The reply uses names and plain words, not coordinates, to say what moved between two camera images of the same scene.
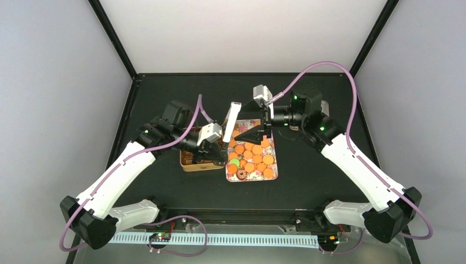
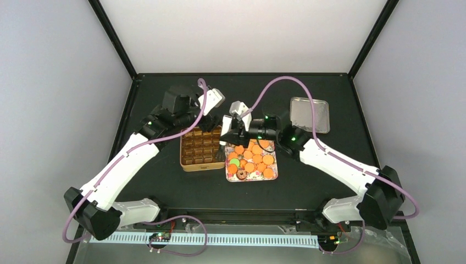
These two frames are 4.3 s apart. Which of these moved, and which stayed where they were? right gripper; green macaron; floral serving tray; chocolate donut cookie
Moved: right gripper
Stayed: chocolate donut cookie; floral serving tray; green macaron
